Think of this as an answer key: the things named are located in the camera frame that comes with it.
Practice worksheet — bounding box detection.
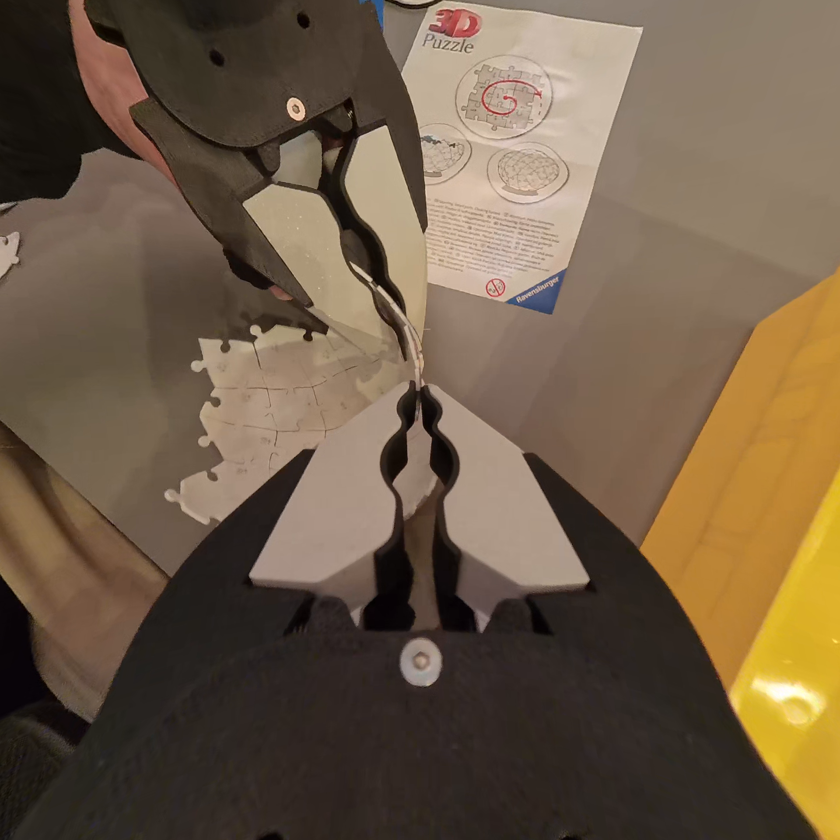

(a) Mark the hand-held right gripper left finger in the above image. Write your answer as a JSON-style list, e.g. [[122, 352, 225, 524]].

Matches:
[[248, 381, 419, 614]]

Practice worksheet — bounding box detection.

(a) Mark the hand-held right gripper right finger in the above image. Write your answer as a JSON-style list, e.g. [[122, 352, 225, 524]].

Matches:
[[420, 386, 592, 618]]

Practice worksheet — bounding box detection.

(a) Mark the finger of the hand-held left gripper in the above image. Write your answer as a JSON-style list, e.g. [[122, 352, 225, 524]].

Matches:
[[333, 123, 429, 368], [241, 182, 409, 362]]

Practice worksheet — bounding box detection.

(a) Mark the white half-built puzzle ball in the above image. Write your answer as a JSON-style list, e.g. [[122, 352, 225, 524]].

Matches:
[[164, 262, 441, 526]]

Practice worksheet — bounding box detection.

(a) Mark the person's left forearm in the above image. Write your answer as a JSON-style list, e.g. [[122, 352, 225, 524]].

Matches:
[[0, 0, 142, 204]]

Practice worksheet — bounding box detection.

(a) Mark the blue puzzle box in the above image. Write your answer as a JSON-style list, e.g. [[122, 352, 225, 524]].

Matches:
[[373, 0, 435, 31]]

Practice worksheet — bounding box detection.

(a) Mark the person's left hand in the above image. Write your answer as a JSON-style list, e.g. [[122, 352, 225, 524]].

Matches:
[[69, 0, 173, 165]]

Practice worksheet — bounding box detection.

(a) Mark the white instruction leaflet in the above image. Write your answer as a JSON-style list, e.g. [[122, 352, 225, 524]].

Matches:
[[399, 3, 644, 316]]

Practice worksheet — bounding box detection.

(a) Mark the yellow box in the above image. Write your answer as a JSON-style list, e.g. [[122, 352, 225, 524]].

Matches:
[[640, 268, 840, 840]]

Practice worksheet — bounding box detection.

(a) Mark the beige cloth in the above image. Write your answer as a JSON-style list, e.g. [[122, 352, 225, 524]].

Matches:
[[0, 420, 173, 723]]

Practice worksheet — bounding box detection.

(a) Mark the dark clothing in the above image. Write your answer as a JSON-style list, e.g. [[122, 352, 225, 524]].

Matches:
[[0, 577, 99, 840]]

